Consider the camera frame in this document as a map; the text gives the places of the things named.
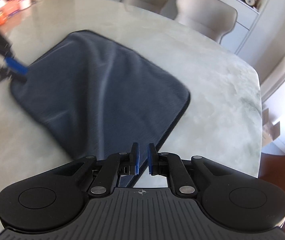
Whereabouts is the beige dining chair right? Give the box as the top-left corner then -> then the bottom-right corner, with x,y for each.
175,0 -> 238,43

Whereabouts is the blue and grey microfibre towel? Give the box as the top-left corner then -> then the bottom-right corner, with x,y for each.
10,30 -> 191,172

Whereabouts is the orange box on table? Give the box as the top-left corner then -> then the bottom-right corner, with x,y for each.
0,0 -> 32,25

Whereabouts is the white sideboard cabinet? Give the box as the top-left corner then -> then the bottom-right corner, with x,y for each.
161,0 -> 267,54

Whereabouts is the cardboard box on floor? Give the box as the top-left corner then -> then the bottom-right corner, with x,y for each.
262,108 -> 280,147

